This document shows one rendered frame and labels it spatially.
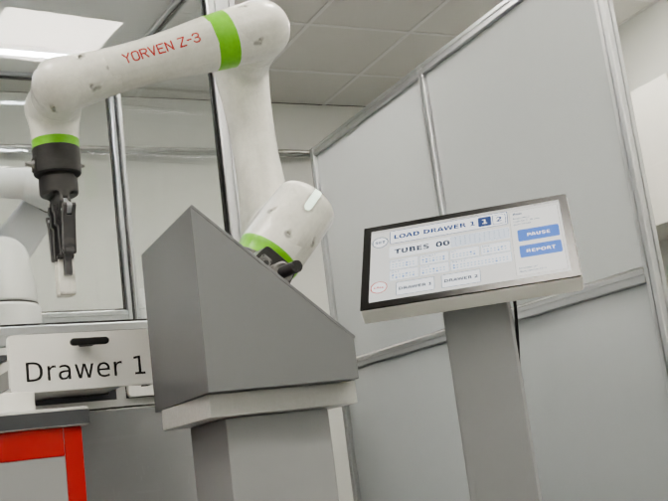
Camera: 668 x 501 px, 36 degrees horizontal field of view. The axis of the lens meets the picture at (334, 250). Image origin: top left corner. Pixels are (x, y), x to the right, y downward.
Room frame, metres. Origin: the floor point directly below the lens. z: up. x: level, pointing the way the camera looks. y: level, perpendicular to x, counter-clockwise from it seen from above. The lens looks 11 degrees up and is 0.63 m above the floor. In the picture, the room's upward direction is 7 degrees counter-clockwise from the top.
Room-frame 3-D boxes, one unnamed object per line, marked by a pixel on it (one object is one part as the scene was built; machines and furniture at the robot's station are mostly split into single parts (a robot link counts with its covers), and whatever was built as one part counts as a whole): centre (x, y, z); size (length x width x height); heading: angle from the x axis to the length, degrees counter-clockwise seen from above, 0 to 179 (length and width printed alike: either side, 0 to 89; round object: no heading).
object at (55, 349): (2.00, 0.51, 0.87); 0.29 x 0.02 x 0.11; 121
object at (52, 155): (1.96, 0.52, 1.26); 0.12 x 0.09 x 0.06; 121
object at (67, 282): (1.95, 0.52, 1.03); 0.03 x 0.01 x 0.07; 121
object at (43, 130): (1.96, 0.52, 1.36); 0.13 x 0.11 x 0.14; 23
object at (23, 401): (1.74, 0.57, 0.78); 0.07 x 0.07 x 0.04
